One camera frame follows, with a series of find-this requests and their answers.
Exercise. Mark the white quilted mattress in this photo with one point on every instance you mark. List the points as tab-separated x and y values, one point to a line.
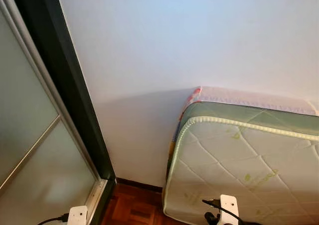
239	155

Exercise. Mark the dark wooden skirting board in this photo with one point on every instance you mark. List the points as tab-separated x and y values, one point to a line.
139	185

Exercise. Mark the pink thin mattress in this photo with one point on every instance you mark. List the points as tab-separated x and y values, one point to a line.
249	98

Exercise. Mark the frosted glass sliding door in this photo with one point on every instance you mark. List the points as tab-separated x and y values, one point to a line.
30	135

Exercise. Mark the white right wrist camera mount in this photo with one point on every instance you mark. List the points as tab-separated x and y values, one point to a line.
229	207

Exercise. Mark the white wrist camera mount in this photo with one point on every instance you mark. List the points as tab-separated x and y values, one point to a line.
229	207
78	216

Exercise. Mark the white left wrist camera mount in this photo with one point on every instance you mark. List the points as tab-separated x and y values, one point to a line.
78	216

